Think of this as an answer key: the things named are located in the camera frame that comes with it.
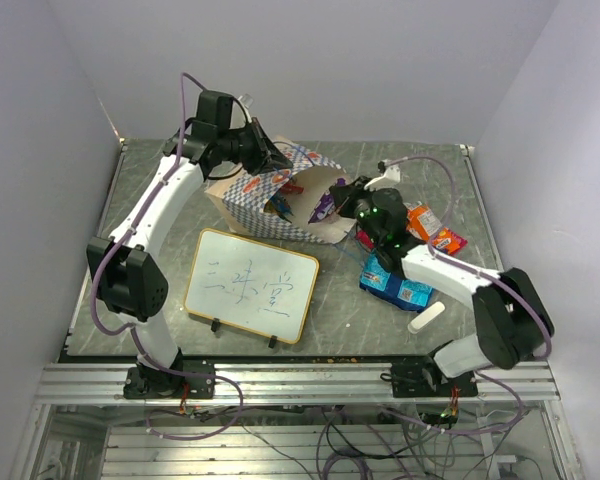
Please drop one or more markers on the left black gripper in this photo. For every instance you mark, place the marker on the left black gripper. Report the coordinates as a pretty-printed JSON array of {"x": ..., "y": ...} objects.
[{"x": 265, "y": 153}]

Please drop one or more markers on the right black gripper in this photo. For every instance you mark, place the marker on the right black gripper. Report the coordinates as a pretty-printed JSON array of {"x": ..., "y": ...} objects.
[{"x": 343, "y": 193}]

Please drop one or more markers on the purple snack packet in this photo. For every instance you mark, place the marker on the purple snack packet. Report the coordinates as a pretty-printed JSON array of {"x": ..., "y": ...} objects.
[{"x": 324, "y": 211}]

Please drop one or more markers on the blue checkered paper bag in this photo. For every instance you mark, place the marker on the blue checkered paper bag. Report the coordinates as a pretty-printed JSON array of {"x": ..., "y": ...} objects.
[{"x": 241, "y": 198}]

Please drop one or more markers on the orange snack packet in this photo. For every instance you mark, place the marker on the orange snack packet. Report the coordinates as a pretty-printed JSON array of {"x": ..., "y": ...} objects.
[{"x": 422, "y": 222}]

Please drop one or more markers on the teal snack packet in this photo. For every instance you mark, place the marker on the teal snack packet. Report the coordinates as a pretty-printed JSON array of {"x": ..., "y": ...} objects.
[{"x": 405, "y": 294}]

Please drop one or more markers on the pink snack packet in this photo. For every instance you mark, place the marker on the pink snack packet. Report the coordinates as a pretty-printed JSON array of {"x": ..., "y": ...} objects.
[{"x": 447, "y": 241}]

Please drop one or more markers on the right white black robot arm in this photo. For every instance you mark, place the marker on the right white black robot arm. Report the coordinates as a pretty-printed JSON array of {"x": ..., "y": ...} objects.
[{"x": 511, "y": 322}]

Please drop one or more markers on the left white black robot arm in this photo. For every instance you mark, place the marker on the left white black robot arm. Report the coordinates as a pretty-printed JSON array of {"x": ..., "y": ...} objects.
[{"x": 129, "y": 289}]

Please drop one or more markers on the colourful small snack packet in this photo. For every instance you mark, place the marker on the colourful small snack packet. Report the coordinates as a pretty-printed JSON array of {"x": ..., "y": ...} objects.
[{"x": 279, "y": 205}]

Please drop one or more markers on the white whiteboard eraser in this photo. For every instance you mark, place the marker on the white whiteboard eraser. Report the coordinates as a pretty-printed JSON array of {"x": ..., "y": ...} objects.
[{"x": 424, "y": 318}]

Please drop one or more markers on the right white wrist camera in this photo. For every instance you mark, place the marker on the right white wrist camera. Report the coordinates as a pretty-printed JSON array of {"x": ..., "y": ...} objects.
[{"x": 390, "y": 175}]

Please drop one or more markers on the small whiteboard with yellow frame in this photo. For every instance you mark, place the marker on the small whiteboard with yellow frame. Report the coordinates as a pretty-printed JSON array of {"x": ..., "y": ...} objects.
[{"x": 252, "y": 286}]

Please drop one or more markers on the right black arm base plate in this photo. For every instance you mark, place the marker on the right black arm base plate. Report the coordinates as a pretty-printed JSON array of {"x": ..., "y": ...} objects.
[{"x": 419, "y": 377}]

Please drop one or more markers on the aluminium extrusion rail frame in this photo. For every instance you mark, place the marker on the aluminium extrusion rail frame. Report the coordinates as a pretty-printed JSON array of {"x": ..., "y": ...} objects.
[{"x": 273, "y": 384}]

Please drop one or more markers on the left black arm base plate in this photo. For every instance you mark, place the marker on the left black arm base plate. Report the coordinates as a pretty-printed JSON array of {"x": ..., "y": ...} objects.
[{"x": 147, "y": 383}]

